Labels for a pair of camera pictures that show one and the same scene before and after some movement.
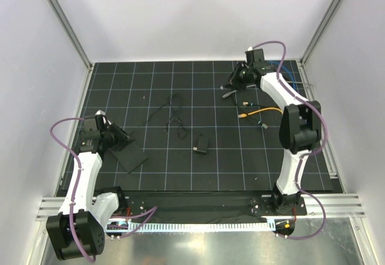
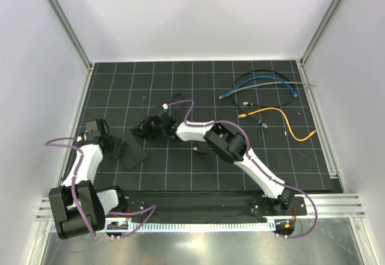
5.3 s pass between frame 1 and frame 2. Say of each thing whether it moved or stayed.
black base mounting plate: stayed
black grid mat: stayed
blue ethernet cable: moved
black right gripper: moved
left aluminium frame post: stayed
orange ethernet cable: stayed
